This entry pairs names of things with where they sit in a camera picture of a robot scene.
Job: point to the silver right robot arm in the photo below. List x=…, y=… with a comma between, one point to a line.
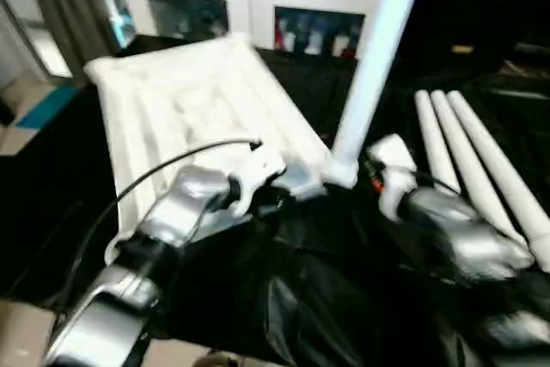
x=455, y=221

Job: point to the grey curtain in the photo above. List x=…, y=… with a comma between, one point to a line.
x=64, y=10

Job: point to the white red mug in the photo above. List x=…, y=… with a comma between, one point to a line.
x=344, y=47

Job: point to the black work mat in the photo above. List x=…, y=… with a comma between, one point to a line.
x=301, y=298

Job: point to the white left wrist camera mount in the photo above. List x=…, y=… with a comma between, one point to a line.
x=253, y=178

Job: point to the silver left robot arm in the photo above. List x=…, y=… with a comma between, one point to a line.
x=189, y=203

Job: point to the light blue packaged box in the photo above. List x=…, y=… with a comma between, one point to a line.
x=114, y=1

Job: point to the white plastic table leg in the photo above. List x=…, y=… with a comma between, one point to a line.
x=434, y=139
x=374, y=62
x=464, y=148
x=494, y=156

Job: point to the black fabric bag yellow label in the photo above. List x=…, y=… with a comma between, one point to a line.
x=481, y=6

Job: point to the teal floor mat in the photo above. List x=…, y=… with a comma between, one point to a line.
x=43, y=109

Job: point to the white plastic table top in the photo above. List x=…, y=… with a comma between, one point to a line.
x=193, y=105

